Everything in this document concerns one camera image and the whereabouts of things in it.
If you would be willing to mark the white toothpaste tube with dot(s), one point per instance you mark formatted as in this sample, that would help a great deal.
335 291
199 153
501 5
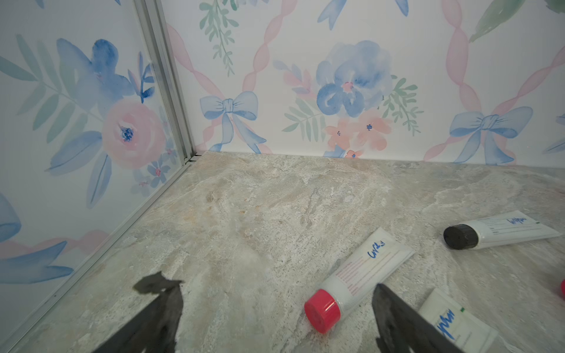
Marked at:
457 324

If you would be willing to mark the white tube pink cap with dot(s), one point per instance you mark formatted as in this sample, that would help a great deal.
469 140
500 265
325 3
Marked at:
371 263

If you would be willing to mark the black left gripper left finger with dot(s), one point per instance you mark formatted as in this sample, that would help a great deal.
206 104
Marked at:
154 329

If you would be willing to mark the aluminium corner post left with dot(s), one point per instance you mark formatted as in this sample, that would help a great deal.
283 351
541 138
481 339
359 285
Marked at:
155 31

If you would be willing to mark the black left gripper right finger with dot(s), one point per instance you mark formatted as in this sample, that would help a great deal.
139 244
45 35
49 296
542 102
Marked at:
402 329

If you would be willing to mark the white tube black cap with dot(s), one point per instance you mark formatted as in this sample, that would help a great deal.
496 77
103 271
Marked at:
505 229

